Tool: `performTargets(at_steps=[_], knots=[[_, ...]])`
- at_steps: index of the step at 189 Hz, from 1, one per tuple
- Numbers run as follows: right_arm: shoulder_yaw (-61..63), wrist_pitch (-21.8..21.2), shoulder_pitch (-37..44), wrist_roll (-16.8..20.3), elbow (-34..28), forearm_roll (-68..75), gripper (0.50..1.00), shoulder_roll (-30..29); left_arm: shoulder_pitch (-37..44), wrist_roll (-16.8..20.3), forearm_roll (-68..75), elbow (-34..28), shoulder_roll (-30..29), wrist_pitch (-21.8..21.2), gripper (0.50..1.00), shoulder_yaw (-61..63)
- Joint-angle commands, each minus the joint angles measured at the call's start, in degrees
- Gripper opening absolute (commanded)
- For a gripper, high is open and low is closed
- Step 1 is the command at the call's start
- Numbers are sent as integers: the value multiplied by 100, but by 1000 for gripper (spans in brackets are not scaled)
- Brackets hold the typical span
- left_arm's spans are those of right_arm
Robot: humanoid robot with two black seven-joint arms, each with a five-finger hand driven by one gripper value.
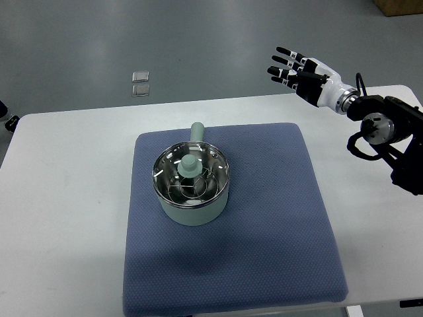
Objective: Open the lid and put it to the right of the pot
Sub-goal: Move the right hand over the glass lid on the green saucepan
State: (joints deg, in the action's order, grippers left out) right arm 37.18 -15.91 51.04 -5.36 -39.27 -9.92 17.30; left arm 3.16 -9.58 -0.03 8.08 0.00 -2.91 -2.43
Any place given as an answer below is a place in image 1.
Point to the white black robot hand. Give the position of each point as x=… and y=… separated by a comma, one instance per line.
x=312, y=80

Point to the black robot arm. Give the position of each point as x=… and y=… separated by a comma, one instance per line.
x=390, y=130

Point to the upper metal floor plate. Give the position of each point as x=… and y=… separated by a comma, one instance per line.
x=140, y=76

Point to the blue fabric mat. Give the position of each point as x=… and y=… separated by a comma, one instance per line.
x=272, y=245

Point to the black white object at left edge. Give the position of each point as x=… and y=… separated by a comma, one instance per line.
x=9, y=120

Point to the black table bracket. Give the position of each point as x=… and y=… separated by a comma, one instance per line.
x=411, y=303

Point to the glass lid with green knob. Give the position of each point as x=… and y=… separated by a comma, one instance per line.
x=191, y=175

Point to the cardboard box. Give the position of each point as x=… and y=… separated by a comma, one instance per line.
x=394, y=8

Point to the green pot with handle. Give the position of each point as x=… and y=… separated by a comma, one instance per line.
x=199, y=216

